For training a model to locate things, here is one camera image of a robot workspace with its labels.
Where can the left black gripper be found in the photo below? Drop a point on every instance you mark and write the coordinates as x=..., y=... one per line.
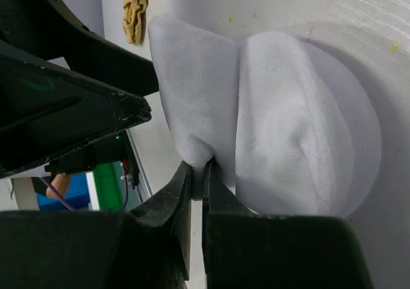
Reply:
x=67, y=94

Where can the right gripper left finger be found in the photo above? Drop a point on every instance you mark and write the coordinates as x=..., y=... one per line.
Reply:
x=164, y=234

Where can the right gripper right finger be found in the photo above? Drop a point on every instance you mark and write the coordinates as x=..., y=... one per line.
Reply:
x=228, y=235

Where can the white sock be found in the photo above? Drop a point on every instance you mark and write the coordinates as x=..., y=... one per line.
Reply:
x=291, y=128

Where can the green bin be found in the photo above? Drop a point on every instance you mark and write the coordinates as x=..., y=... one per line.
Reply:
x=110, y=186

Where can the blue bin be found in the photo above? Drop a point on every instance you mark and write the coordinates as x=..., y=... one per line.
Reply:
x=77, y=196

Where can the mustard yellow sock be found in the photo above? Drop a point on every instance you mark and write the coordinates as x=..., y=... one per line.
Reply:
x=134, y=20

